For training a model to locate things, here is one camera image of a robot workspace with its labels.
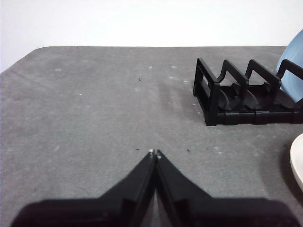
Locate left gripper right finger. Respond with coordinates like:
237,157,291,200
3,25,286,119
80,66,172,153
155,149,299,227

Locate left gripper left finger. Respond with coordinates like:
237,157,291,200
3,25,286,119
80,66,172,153
10,148,157,227

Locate cream pale yellow plate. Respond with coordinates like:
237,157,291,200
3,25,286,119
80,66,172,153
289,133,303,193

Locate black plate rack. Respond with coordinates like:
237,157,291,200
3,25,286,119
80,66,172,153
193,57,303,127

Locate blue plate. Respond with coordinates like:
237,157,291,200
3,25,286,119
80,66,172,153
276,30,303,104

